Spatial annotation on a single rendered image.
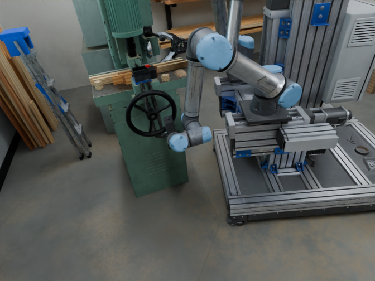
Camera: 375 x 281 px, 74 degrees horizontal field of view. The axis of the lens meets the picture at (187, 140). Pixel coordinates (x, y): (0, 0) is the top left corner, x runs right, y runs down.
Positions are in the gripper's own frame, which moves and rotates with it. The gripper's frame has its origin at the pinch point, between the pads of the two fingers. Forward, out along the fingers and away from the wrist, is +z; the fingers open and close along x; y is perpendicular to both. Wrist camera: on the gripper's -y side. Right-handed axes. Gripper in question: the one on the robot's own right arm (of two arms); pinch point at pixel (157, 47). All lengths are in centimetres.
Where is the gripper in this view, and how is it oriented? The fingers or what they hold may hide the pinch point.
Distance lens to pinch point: 147.2
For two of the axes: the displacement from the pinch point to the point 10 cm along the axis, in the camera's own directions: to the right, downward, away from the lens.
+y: 3.3, 4.8, -8.1
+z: -9.4, 2.6, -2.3
